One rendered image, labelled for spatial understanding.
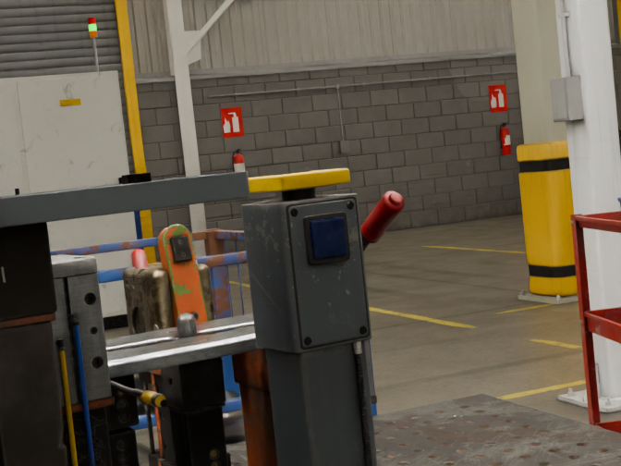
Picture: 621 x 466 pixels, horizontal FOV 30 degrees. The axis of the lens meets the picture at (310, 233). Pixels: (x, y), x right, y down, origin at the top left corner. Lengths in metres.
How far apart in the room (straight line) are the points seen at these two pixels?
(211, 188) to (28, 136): 8.29
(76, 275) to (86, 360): 0.07
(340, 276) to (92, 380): 0.23
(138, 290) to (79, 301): 0.45
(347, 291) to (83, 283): 0.22
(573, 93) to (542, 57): 3.22
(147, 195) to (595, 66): 4.32
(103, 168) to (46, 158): 0.45
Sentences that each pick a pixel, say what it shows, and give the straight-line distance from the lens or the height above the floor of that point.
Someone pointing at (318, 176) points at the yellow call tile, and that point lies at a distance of 0.86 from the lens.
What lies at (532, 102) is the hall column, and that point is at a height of 1.39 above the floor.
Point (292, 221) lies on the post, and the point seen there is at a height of 1.13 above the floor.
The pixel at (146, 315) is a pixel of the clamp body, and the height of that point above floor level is 1.01.
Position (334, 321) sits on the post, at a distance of 0.87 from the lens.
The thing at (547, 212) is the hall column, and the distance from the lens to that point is 8.12.
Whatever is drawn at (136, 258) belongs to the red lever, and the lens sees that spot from 1.51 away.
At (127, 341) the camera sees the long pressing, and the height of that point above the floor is 1.00.
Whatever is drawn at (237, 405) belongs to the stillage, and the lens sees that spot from 3.06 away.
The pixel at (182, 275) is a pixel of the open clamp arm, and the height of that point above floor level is 1.05.
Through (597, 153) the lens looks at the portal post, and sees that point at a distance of 4.99.
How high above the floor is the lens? 1.17
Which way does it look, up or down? 4 degrees down
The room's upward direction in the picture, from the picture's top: 6 degrees counter-clockwise
